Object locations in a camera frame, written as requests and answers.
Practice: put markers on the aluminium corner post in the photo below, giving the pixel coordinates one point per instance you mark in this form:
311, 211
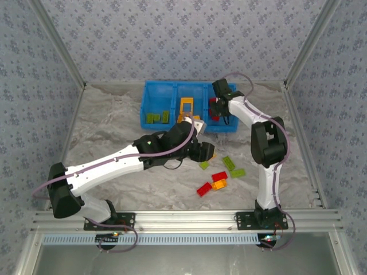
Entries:
58, 43
311, 43

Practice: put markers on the small square green lego brick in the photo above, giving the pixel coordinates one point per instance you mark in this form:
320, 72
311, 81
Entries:
204, 165

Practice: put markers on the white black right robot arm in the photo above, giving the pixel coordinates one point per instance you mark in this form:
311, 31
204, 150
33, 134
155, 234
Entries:
266, 183

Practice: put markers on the aluminium frame leg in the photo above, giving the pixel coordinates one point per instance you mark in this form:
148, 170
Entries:
341, 255
28, 255

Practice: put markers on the small red lego brick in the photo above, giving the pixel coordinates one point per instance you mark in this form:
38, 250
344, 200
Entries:
212, 102
215, 118

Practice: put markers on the long green lego brick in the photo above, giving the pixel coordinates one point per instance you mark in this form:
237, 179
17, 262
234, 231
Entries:
238, 173
228, 163

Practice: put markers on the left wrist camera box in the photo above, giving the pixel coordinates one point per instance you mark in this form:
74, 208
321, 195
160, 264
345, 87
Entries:
199, 126

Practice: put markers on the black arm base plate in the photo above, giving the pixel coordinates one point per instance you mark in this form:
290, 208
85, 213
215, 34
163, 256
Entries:
129, 220
243, 222

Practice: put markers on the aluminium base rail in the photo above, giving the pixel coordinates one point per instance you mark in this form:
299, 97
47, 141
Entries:
186, 220

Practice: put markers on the small LED circuit board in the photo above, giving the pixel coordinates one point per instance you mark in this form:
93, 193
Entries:
271, 237
114, 235

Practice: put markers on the orange window frame lego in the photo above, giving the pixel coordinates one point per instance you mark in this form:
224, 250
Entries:
182, 106

